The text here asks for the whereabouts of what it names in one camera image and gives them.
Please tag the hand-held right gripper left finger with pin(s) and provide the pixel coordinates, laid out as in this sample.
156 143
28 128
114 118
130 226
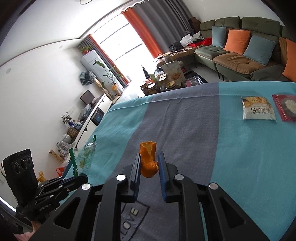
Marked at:
136 176

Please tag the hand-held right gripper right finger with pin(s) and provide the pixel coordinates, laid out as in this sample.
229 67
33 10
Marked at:
162 176

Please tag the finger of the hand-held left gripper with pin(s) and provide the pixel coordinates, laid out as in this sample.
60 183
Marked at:
50 183
69 185

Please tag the orange peel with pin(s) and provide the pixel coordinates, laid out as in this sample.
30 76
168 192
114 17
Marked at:
148 157

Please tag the clear green-edged wrapper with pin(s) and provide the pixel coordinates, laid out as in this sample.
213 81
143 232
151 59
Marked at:
85 155

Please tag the person's left forearm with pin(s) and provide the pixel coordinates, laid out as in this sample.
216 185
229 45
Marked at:
23 235

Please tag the yellow dried flowers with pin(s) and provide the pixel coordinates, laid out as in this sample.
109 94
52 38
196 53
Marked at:
41 177

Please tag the red plastic bag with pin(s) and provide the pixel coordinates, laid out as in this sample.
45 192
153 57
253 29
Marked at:
60 171

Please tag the teal grey printed tablecloth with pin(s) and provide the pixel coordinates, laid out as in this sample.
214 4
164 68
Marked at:
185 129

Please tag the blue white ceramic jar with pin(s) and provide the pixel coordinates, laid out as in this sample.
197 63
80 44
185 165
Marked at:
77 124

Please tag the flower vase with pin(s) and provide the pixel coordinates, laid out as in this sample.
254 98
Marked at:
66 119

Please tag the clear plastic bag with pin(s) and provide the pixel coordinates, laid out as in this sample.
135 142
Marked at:
84 111

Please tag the white black TV cabinet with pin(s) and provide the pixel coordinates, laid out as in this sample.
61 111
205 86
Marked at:
101 104

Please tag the black monitor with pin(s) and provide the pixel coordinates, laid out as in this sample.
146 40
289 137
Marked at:
87 97

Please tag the dark coffee table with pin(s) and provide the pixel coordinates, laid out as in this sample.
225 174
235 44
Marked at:
196 80

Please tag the beige snack bag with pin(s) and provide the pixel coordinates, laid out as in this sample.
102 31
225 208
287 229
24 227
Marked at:
172 74

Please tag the tall floor plant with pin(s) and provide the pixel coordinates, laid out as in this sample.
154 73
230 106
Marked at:
111 76

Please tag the coat rack with clothes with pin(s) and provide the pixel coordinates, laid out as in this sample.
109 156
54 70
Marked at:
86 77

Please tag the white snack packet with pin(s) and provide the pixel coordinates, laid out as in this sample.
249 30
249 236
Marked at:
257 109

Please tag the brown ottoman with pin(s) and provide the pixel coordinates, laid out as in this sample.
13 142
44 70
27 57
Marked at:
178 55

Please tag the white standing air conditioner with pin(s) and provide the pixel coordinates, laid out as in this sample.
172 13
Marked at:
91 61

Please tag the grey and orange curtain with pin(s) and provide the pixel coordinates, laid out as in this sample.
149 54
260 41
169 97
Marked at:
104 53

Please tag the black bag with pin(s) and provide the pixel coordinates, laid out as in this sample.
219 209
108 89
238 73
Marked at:
175 46

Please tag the green sofa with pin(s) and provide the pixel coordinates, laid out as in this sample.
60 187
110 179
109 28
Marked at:
231 60

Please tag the small potted plant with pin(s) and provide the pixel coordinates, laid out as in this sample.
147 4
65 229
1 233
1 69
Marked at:
85 49

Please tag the white clothes pile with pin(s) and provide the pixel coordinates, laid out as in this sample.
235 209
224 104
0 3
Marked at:
189 39

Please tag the red cloth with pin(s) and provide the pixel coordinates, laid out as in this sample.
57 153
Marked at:
203 42

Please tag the red snack packet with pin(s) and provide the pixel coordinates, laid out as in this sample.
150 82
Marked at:
285 107

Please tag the small blue cushion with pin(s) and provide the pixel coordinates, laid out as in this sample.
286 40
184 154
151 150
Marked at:
218 37

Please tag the orange cushion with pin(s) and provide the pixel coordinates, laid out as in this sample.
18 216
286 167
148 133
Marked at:
237 41
291 61

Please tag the dark brown boxes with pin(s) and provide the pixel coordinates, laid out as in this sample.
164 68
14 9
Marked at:
192 24

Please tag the large blue cushion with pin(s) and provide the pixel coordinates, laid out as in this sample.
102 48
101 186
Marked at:
259 49

